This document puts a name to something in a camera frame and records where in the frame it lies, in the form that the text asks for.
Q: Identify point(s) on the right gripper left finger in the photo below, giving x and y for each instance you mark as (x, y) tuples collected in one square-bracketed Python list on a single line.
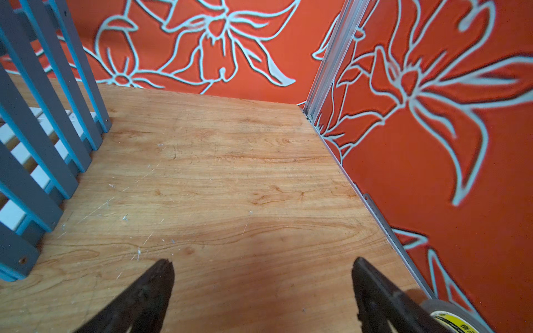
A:
[(139, 308)]

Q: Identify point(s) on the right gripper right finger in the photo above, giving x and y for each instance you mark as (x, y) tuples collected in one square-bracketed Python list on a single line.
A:
[(383, 307)]

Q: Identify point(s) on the blue white picket shelf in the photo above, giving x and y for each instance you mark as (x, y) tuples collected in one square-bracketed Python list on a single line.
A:
[(45, 148)]

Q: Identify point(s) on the brown tape roll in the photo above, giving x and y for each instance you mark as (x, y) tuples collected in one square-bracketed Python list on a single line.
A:
[(453, 318)]

